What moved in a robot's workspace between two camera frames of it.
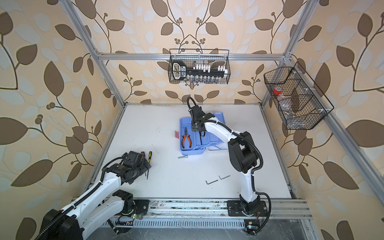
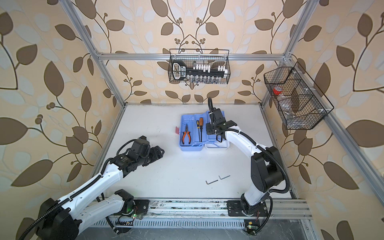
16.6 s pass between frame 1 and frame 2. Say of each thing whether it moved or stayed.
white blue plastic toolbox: stayed
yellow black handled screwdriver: moved
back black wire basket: stayed
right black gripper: moved
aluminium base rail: stayed
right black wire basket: stayed
